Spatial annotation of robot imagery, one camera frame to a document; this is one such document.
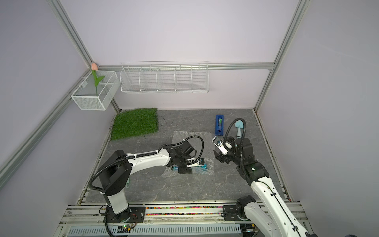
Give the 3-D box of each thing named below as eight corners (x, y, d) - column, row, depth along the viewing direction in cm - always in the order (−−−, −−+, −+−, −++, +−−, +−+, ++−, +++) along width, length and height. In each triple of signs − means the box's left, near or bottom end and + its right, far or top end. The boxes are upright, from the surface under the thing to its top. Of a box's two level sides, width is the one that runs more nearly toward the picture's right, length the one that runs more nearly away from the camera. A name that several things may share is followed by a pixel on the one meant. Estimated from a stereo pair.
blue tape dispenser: (214, 136, 107) (215, 131, 101) (215, 120, 117) (216, 114, 111) (222, 137, 106) (223, 131, 101) (222, 120, 116) (223, 115, 111)
